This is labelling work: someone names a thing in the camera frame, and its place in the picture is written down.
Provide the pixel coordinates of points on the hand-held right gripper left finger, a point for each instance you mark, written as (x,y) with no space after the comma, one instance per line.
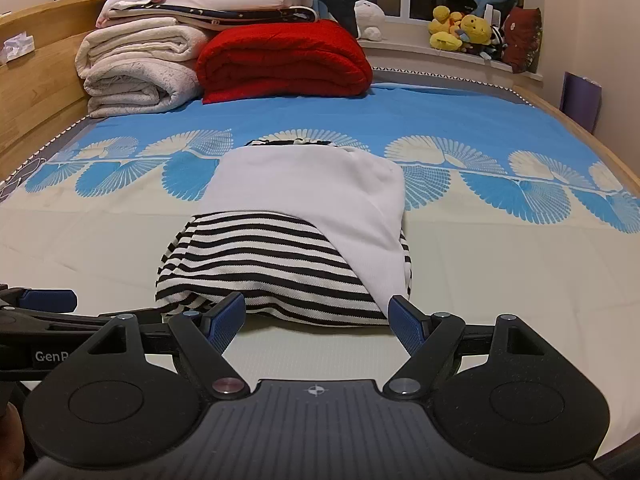
(225,320)

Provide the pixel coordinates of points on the striped hooded top white vest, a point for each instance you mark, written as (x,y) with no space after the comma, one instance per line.
(260,270)

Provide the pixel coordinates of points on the blue patterned bed sheet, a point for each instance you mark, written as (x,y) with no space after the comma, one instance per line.
(500,270)

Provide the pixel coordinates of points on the wooden bed side rail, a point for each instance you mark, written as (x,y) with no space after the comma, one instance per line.
(590,135)

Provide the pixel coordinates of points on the wooden headboard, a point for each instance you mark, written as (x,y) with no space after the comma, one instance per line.
(40,100)

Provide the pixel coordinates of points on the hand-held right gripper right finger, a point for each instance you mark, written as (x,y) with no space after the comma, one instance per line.
(407,325)

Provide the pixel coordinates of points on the yellow plush toy blue scarf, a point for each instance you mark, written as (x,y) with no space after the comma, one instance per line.
(475,30)

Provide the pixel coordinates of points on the person's left hand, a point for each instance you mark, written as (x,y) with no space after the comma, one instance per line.
(9,440)

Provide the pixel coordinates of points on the small white box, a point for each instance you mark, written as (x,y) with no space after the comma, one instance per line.
(492,14)

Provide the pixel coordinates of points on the tissue box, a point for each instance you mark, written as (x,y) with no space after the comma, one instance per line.
(17,47)

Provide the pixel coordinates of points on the white seal plush toy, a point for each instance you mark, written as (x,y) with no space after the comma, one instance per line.
(370,17)

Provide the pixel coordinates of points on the dark star print blanket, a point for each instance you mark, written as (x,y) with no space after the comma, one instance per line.
(215,15)

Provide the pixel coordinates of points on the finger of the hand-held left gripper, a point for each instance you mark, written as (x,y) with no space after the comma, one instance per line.
(50,300)

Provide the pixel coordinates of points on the dark red cushion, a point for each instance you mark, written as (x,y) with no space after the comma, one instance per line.
(522,40)

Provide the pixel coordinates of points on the zebra striped plush toy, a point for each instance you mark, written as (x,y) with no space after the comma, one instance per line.
(496,42)

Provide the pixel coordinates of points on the red folded blanket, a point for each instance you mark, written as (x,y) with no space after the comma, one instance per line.
(285,60)

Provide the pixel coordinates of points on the cream folded blanket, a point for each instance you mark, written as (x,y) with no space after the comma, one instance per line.
(140,50)

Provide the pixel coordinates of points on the yellow duck plush toy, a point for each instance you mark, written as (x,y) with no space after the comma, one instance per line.
(444,30)

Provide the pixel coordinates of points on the white window sill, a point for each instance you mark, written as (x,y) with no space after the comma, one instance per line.
(425,62)

